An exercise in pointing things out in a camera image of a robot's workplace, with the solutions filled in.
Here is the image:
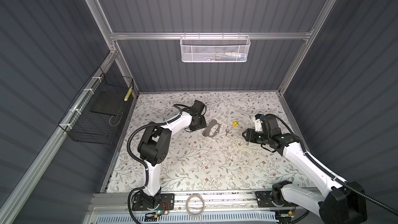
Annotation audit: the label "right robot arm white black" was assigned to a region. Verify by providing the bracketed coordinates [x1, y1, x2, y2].
[242, 114, 368, 224]

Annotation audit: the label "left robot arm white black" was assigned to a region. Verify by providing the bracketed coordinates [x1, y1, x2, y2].
[126, 100, 207, 209]

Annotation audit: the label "items in white basket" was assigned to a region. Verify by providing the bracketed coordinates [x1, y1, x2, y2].
[203, 52, 247, 62]

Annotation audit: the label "yellow marker in black basket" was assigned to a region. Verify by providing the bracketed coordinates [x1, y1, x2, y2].
[124, 87, 133, 102]

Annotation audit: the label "tape roll clear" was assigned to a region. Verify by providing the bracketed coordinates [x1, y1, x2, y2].
[185, 195, 205, 217]

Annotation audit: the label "black pad in basket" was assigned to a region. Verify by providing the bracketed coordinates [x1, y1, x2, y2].
[90, 91, 127, 116]

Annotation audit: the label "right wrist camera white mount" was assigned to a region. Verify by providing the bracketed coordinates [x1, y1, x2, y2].
[253, 114, 263, 132]

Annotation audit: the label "white wire mesh basket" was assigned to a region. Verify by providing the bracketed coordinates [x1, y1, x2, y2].
[179, 34, 251, 63]

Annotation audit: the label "black wire basket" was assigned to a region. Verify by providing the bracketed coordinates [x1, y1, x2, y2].
[59, 68, 134, 145]

